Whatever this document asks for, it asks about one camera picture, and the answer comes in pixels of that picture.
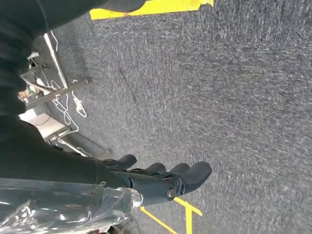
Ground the white floor cable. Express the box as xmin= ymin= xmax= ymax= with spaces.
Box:
xmin=36 ymin=77 xmax=88 ymax=138

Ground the steel workbench table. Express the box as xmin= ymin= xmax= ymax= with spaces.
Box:
xmin=19 ymin=32 xmax=93 ymax=111

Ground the thin black floor strip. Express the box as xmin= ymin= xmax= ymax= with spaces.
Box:
xmin=119 ymin=69 xmax=137 ymax=105

